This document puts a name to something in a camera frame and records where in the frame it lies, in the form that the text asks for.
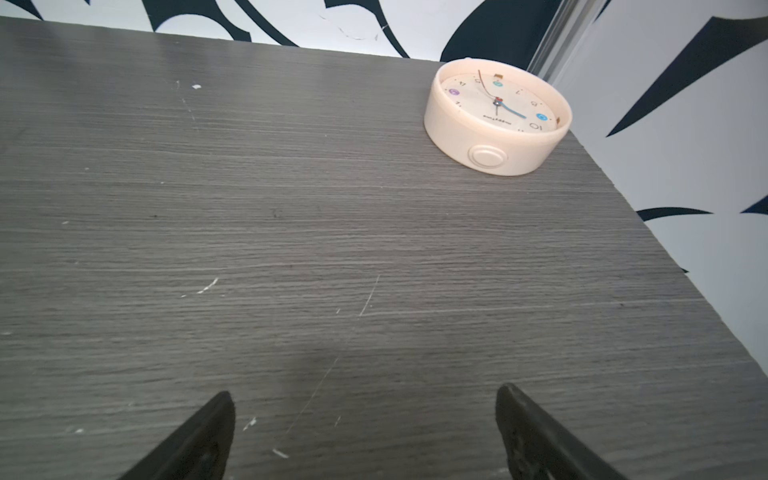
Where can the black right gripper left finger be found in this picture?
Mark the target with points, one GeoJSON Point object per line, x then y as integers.
{"type": "Point", "coordinates": [198, 449]}

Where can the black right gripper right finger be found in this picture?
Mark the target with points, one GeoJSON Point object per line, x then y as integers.
{"type": "Point", "coordinates": [538, 446]}

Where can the round cream alarm clock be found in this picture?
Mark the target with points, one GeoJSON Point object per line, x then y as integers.
{"type": "Point", "coordinates": [495, 118]}

